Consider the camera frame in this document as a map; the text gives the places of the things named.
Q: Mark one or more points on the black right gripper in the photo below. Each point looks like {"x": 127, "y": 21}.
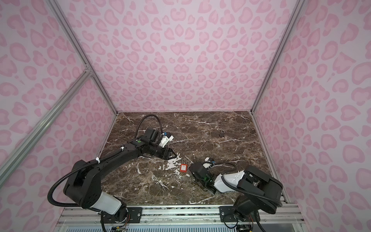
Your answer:
{"x": 190, "y": 167}

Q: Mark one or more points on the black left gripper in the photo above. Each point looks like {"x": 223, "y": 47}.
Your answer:
{"x": 166, "y": 155}

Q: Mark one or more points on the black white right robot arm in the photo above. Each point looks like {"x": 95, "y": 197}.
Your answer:
{"x": 259, "y": 190}

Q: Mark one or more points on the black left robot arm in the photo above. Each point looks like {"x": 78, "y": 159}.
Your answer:
{"x": 84, "y": 184}

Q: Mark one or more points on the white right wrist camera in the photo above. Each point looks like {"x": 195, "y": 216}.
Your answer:
{"x": 208, "y": 163}

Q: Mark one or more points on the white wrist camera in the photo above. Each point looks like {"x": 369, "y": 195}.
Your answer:
{"x": 165, "y": 139}
{"x": 208, "y": 163}

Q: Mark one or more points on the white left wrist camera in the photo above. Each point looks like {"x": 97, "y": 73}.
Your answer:
{"x": 165, "y": 139}

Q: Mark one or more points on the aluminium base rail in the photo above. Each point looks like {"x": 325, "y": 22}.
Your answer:
{"x": 206, "y": 218}

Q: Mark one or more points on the aluminium frame post left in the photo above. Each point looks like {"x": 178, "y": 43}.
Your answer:
{"x": 75, "y": 43}

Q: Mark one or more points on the aluminium frame post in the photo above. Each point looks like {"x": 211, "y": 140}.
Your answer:
{"x": 75, "y": 43}
{"x": 293, "y": 20}

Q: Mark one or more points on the aluminium diagonal frame bar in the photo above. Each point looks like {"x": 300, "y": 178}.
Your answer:
{"x": 28, "y": 143}

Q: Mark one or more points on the aluminium frame post right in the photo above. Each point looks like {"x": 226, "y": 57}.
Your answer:
{"x": 293, "y": 20}

